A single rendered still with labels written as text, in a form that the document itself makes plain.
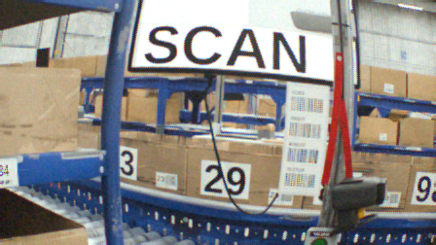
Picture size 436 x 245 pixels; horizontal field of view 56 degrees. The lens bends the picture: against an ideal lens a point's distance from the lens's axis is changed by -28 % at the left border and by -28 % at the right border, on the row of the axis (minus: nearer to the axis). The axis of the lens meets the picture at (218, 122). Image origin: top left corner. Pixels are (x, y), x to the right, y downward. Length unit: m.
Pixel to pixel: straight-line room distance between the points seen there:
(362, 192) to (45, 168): 0.55
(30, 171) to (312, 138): 0.59
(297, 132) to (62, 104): 0.49
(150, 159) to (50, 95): 1.24
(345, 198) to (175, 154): 0.97
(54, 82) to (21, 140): 0.09
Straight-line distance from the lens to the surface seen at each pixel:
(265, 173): 1.62
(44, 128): 0.58
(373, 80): 6.10
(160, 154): 1.77
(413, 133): 5.79
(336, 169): 0.95
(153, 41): 1.07
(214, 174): 1.69
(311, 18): 1.05
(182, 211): 1.72
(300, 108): 0.95
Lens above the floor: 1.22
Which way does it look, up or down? 3 degrees down
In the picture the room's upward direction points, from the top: 4 degrees clockwise
